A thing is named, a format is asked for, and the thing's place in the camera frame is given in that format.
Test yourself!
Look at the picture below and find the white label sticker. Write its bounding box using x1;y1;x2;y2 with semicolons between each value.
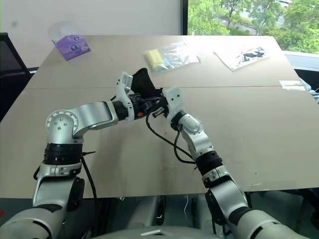
279;80;307;91

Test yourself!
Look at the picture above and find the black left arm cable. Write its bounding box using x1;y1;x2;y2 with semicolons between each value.
33;150;98;200

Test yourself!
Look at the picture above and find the purple tissue pack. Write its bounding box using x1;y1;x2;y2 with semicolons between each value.
48;20;92;61

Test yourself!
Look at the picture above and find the yellow sponge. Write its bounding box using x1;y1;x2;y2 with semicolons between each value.
144;48;165;68

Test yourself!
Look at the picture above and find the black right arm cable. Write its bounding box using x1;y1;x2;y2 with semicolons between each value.
145;114;198;165

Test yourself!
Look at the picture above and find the grey robot torso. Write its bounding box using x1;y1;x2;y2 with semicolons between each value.
89;225;226;239

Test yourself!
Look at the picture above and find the black office chair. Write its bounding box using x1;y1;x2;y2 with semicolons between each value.
0;32;38;123

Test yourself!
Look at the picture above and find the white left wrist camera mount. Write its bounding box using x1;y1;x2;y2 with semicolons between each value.
115;71;141;124

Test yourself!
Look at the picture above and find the black window frame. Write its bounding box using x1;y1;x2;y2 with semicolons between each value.
180;0;189;36

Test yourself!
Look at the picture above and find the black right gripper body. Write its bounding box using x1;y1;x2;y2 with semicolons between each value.
150;95;170;120

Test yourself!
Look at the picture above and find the thin white cable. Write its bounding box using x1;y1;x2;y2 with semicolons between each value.
183;195;189;226

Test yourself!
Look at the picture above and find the white printed plastic bag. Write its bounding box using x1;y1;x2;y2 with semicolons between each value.
213;44;272;72

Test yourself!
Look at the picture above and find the black drawstring pouch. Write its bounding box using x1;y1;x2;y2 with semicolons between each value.
130;67;164;99

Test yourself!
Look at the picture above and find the clear plastic bag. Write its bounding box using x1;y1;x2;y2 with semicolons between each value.
144;41;202;73

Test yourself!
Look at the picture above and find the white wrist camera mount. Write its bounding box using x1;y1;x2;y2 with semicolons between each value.
162;86;185;124
115;71;141;124

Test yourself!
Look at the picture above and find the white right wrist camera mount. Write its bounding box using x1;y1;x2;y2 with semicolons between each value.
162;86;185;124

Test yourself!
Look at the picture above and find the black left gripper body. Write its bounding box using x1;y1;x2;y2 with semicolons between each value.
131;93;151;120

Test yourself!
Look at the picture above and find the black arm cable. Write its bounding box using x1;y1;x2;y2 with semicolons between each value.
33;150;98;200
145;114;198;165

